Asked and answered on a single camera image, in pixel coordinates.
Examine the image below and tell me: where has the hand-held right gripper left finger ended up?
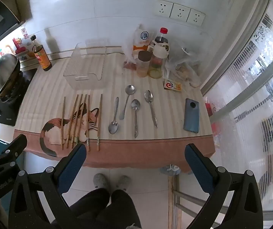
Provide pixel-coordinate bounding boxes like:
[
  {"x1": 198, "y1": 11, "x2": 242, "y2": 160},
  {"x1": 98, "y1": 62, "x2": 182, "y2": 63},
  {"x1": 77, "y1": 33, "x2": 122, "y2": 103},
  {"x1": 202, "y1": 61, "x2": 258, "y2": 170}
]
[{"x1": 8, "y1": 143, "x2": 87, "y2": 229}]

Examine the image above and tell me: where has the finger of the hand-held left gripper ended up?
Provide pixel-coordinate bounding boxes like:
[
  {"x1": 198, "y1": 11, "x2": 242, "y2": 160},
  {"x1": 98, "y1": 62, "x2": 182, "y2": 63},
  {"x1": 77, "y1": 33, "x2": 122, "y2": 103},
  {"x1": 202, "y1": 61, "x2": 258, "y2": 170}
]
[{"x1": 0, "y1": 134, "x2": 28, "y2": 166}]

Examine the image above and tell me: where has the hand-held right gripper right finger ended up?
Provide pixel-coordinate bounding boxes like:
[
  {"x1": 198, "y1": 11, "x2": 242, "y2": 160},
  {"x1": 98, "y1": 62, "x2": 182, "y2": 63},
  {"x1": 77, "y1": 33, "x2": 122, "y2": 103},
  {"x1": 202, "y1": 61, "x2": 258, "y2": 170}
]
[{"x1": 185, "y1": 144, "x2": 267, "y2": 229}]

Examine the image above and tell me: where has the group of wooden chopsticks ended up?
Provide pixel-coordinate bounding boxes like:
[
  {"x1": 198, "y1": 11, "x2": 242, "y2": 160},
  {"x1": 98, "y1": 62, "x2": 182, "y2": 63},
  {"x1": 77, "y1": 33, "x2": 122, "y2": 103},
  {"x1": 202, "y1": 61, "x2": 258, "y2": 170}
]
[{"x1": 61, "y1": 94, "x2": 103, "y2": 152}]

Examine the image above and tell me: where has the plain handle steel spoon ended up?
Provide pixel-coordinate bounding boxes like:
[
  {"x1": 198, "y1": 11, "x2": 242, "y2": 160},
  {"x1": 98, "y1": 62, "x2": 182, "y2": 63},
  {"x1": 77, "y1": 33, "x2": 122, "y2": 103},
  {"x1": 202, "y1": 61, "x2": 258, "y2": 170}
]
[{"x1": 108, "y1": 97, "x2": 119, "y2": 134}]

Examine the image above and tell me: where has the pointed bowl steel spoon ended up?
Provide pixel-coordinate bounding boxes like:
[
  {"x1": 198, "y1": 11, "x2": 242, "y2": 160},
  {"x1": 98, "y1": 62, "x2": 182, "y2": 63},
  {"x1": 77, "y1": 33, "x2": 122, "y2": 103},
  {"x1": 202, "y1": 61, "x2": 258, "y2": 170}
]
[{"x1": 144, "y1": 90, "x2": 158, "y2": 128}]

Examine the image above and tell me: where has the ornate handle steel spoon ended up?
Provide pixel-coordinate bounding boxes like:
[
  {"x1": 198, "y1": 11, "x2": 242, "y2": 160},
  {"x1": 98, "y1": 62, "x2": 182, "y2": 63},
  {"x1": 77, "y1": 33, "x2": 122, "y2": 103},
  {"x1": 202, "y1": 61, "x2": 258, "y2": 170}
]
[{"x1": 131, "y1": 99, "x2": 141, "y2": 139}]

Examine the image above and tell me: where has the round bowl steel spoon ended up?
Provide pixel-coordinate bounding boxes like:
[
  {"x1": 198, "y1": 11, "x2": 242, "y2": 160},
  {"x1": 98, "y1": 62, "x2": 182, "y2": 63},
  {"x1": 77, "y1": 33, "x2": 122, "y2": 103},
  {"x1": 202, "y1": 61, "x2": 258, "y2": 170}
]
[{"x1": 119, "y1": 85, "x2": 136, "y2": 120}]

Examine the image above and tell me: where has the clear plastic utensil container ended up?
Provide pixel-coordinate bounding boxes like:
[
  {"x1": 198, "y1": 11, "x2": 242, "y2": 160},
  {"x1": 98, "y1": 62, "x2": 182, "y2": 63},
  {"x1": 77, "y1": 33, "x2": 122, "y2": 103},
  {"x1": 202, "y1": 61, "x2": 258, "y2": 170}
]
[{"x1": 63, "y1": 42, "x2": 107, "y2": 90}]

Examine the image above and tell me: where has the pale blue plastic object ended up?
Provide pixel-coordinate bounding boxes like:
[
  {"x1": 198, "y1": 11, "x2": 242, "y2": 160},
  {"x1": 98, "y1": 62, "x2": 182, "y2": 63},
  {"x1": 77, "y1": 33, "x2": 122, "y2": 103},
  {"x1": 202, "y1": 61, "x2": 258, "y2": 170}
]
[{"x1": 160, "y1": 164, "x2": 181, "y2": 176}]

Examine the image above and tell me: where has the grey slipper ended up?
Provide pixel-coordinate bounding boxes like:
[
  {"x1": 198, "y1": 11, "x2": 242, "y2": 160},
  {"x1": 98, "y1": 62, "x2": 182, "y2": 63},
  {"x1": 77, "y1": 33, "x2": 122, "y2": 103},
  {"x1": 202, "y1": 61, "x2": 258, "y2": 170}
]
[
  {"x1": 93, "y1": 173, "x2": 109, "y2": 189},
  {"x1": 114, "y1": 175, "x2": 131, "y2": 191}
]

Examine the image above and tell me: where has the black gas stove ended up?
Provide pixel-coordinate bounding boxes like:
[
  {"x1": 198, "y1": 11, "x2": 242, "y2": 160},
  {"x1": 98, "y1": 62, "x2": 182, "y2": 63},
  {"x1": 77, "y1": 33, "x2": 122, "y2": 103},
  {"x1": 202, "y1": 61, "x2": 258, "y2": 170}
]
[{"x1": 0, "y1": 68, "x2": 38, "y2": 127}]

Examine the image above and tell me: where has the person's left leg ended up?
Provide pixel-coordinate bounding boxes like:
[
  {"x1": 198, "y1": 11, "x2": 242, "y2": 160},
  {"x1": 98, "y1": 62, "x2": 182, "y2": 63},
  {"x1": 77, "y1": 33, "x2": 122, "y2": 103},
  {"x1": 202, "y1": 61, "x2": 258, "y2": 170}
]
[{"x1": 51, "y1": 188, "x2": 111, "y2": 229}]

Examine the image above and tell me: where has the person's leg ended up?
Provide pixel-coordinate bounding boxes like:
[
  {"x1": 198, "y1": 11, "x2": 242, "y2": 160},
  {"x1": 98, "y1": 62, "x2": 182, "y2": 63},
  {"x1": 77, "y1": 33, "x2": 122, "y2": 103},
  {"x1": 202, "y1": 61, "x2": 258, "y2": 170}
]
[
  {"x1": 51, "y1": 188, "x2": 111, "y2": 229},
  {"x1": 98, "y1": 189, "x2": 142, "y2": 229}
]

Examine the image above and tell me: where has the person's right leg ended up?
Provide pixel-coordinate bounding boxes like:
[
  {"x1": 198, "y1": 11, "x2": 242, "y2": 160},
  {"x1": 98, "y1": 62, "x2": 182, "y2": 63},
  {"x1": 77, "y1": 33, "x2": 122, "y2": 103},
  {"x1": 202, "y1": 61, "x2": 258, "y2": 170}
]
[{"x1": 98, "y1": 189, "x2": 142, "y2": 229}]

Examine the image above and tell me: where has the steel wok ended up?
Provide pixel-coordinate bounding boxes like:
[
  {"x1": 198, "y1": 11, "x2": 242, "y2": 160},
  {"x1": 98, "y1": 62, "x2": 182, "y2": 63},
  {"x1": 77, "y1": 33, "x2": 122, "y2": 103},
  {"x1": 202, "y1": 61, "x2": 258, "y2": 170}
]
[{"x1": 0, "y1": 54, "x2": 22, "y2": 130}]

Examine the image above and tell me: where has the window with frosted film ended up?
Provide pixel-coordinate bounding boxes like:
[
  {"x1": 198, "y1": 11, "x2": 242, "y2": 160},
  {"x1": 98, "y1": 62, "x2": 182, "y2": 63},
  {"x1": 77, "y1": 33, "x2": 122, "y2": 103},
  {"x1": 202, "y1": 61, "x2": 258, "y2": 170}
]
[{"x1": 201, "y1": 0, "x2": 273, "y2": 220}]

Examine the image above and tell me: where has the small colourful card packet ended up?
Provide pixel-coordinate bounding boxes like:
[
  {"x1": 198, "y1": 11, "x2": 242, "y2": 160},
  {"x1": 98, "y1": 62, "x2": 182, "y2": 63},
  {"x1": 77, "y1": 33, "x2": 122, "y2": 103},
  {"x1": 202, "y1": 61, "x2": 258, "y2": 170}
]
[{"x1": 163, "y1": 79, "x2": 183, "y2": 92}]

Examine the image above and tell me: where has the dark sauce bottle orange label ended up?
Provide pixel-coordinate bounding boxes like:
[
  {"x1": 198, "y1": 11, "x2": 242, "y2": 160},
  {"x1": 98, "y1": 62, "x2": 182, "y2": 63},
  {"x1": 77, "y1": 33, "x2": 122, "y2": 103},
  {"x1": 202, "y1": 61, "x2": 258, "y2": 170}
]
[{"x1": 30, "y1": 35, "x2": 52, "y2": 72}]

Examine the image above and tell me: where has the clear plastic bag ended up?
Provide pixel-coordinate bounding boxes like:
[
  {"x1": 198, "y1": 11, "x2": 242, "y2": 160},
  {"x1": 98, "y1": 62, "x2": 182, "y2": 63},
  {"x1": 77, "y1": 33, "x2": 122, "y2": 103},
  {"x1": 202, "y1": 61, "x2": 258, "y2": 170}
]
[{"x1": 165, "y1": 46, "x2": 202, "y2": 87}]

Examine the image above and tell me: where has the clear jar brown lid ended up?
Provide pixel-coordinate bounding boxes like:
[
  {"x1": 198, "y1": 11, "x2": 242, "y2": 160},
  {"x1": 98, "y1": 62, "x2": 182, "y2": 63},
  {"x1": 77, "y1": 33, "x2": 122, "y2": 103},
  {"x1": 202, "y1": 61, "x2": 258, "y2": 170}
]
[{"x1": 136, "y1": 51, "x2": 151, "y2": 78}]

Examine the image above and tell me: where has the reddish brown packet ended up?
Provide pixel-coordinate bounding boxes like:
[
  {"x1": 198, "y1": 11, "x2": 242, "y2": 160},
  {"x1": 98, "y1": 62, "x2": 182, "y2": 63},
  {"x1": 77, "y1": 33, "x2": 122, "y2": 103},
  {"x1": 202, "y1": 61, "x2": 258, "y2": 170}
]
[{"x1": 123, "y1": 62, "x2": 137, "y2": 71}]

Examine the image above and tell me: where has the white plastic bag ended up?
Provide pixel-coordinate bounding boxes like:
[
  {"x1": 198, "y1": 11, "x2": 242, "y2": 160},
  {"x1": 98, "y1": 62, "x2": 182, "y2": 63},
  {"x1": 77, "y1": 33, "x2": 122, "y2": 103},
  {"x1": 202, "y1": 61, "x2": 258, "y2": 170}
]
[{"x1": 123, "y1": 24, "x2": 158, "y2": 71}]

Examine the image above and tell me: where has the dark bottle red cap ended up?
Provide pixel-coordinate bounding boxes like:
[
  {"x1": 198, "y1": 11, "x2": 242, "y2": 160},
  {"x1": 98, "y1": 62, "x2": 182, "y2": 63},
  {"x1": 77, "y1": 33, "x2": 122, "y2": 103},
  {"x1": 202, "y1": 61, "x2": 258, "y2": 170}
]
[{"x1": 154, "y1": 27, "x2": 169, "y2": 47}]

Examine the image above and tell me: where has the white orange seasoning bag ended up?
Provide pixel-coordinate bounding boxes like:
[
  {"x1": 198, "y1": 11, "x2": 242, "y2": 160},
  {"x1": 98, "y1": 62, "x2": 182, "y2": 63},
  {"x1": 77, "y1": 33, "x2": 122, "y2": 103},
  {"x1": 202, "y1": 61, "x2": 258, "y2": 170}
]
[{"x1": 133, "y1": 24, "x2": 157, "y2": 53}]

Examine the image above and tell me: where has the wooden frame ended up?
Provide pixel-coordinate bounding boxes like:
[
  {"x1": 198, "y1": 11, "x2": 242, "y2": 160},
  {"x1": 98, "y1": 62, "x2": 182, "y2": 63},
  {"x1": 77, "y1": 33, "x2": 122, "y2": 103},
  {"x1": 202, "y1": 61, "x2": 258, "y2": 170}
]
[{"x1": 167, "y1": 172, "x2": 213, "y2": 229}]

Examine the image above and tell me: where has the blue grey handle tool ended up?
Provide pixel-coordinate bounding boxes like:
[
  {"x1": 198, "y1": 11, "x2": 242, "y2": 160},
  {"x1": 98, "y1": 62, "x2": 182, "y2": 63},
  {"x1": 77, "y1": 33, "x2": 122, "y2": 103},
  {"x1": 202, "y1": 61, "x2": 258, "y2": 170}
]
[{"x1": 183, "y1": 98, "x2": 202, "y2": 133}]

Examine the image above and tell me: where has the red cartoon wall sticker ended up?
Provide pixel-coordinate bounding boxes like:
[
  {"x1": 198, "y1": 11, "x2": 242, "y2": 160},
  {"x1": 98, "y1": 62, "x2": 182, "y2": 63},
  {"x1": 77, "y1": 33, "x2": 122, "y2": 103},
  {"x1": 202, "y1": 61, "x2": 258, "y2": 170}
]
[{"x1": 13, "y1": 37, "x2": 31, "y2": 55}]

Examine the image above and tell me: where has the white wall socket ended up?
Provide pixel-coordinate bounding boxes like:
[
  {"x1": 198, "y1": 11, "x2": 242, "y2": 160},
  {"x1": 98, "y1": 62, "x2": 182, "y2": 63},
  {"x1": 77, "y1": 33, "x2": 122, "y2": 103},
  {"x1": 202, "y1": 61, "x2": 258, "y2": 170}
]
[
  {"x1": 170, "y1": 3, "x2": 191, "y2": 21},
  {"x1": 154, "y1": 0, "x2": 174, "y2": 17},
  {"x1": 186, "y1": 8, "x2": 206, "y2": 27}
]

